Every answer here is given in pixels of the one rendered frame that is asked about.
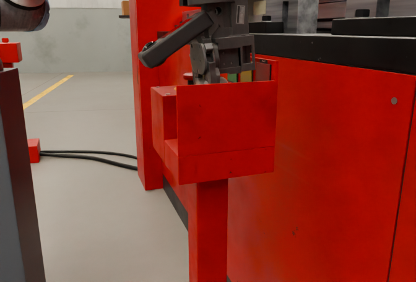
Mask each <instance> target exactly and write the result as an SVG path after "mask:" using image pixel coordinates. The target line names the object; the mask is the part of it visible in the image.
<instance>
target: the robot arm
mask: <svg viewBox="0 0 416 282"><path fill-rule="evenodd" d="M188 6H201V11H200V12H197V13H195V14H193V15H192V16H190V17H189V18H188V19H186V20H185V21H184V22H182V23H180V24H179V25H178V26H176V27H175V28H174V29H172V30H170V31H169V32H168V33H166V34H165V35H164V36H162V37H161V38H159V39H158V40H157V41H151V42H148V43H147V44H146V45H145V46H144V47H143V49H142V51H141V52H140V53H139V54H138V58H139V59H140V61H141V63H142V64H143V65H144V66H145V67H148V68H151V69H152V68H154V67H158V66H161V65H162V64H163V63H164V62H165V61H166V60H167V58H168V57H169V56H171V55H172V54H173V53H175V52H177V51H178V50H179V49H181V48H182V47H183V46H184V45H186V44H188V43H189V42H190V41H191V42H192V43H191V44H190V60H191V66H192V72H193V82H194V85H199V84H212V83H228V81H227V80H226V79H225V78H223V77H221V76H220V74H225V73H227V74H237V73H241V72H243V71H251V70H256V69H255V53H254V35H250V34H249V25H248V0H188ZM49 10H50V4H49V1H48V0H0V32H33V31H39V30H42V29H43V28H44V27H45V26H46V24H47V23H48V19H49V16H50V13H49ZM215 10H216V13H215ZM250 47H251V50H250ZM251 51H252V62H251V59H250V52H251Z"/></svg>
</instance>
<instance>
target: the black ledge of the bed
mask: <svg viewBox="0 0 416 282"><path fill-rule="evenodd" d="M168 32H169V31H158V32H157V39H159V38H161V37H162V36H164V35H165V34H166V33H168ZM249 34H250V35H254V52H255V53H260V54H269V55H274V56H283V57H289V58H298V59H307V60H312V61H321V62H331V63H336V64H345V65H350V66H360V67H369V68H374V69H383V70H389V71H398V72H406V73H412V74H416V37H411V36H358V35H331V33H249Z"/></svg>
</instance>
